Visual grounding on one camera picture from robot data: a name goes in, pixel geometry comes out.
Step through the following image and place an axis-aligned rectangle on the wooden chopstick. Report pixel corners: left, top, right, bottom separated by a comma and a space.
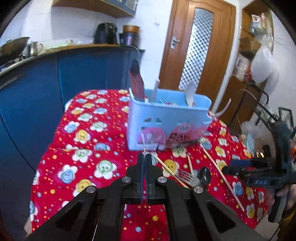
154, 155, 188, 188
202, 147, 245, 212
187, 154, 194, 176

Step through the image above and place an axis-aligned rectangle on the silver fork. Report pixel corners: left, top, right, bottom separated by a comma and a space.
176, 169, 202, 187

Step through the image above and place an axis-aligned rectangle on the silver spoon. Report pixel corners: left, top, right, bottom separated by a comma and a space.
199, 167, 211, 186

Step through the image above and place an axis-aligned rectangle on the blue kitchen counter cabinet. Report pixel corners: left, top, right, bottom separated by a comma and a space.
0, 44, 146, 218

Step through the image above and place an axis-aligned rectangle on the person's right hand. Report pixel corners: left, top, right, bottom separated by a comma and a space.
265, 184, 296, 212

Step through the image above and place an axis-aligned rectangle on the black metal rack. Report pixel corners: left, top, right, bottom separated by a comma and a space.
231, 81, 296, 149

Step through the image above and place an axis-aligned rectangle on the red smiley flower tablecloth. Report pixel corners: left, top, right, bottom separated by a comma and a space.
27, 89, 268, 240

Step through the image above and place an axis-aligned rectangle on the light blue chopsticks box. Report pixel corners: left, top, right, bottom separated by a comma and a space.
126, 89, 213, 151

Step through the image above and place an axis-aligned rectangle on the white plastic spoon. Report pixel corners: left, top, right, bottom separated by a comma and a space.
185, 82, 196, 107

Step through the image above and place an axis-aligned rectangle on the white plastic bag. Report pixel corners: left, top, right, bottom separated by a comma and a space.
250, 34, 273, 83

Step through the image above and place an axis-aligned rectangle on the dark rice cooker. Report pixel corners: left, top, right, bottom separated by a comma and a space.
119, 25, 140, 48

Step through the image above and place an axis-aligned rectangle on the brown wooden door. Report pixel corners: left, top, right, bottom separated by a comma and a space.
159, 1, 236, 101

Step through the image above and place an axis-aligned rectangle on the black air fryer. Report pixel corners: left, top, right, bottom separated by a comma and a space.
93, 23, 117, 44

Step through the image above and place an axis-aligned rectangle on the black wok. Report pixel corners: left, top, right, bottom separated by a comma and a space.
0, 37, 30, 65

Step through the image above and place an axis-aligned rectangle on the wooden wall shelf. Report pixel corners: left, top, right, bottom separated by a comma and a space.
219, 1, 271, 134

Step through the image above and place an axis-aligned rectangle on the blue wall cabinet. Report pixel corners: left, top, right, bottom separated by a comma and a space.
52, 0, 138, 18

